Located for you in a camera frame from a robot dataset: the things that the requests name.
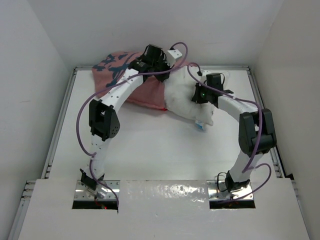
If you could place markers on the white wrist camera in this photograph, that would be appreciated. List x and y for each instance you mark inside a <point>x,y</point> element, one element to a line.
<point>206,72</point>
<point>172,57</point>

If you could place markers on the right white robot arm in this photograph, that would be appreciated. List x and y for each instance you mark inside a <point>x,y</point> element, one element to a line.
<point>256,130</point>

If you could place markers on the metal base plate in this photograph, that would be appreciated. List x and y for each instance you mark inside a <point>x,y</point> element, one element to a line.
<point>101,193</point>
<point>217,192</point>

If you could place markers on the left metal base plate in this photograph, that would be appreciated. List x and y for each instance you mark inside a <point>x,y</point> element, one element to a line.
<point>101,193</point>

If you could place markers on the white pillow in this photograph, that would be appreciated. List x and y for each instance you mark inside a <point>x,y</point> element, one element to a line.
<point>179,90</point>

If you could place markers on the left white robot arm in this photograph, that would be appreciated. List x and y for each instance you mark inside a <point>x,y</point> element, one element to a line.
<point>128,72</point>

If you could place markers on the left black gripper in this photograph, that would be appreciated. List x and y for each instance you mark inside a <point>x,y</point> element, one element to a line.
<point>162,60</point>

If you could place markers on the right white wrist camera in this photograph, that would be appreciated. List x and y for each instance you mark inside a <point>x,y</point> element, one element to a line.
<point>206,72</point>

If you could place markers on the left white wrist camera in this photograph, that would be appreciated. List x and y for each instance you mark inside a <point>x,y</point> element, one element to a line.
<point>172,57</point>

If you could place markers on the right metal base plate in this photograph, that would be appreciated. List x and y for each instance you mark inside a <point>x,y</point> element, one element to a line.
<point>217,192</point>

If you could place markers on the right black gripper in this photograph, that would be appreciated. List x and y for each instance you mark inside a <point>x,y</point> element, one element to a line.
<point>196,98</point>

